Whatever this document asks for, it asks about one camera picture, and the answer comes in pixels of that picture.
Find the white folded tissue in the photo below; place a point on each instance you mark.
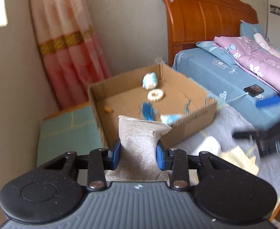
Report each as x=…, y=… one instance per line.
x=210, y=144

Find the pink floral quilt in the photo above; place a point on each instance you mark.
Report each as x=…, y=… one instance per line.
x=253, y=57

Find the blue pillow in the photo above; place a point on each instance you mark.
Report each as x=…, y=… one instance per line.
x=249, y=30

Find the white and blue plush toy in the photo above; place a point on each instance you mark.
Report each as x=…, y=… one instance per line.
x=150, y=81

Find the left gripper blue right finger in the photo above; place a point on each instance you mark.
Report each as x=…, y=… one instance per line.
x=176, y=161

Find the grey fabric sachet bag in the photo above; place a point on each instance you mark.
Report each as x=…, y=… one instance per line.
x=138, y=161

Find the black smartphone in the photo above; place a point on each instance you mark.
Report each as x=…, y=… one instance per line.
x=254, y=90

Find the blue floral bed sheet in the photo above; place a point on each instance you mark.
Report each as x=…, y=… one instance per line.
x=221, y=76

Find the wooden bed headboard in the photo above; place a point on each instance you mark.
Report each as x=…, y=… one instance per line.
x=191, y=21

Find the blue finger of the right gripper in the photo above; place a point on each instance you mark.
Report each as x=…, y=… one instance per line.
x=270, y=101

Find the small orange object in box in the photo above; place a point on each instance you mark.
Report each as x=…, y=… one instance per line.
x=108, y=110

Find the pink patterned curtain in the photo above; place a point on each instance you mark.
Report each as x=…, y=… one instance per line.
x=69, y=48

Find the open cardboard box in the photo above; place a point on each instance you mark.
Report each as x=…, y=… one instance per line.
x=125, y=94

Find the grey and teal checked mat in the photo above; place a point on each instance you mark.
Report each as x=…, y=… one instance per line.
x=77, y=131

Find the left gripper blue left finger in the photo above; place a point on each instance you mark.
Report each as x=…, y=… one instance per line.
x=99, y=161

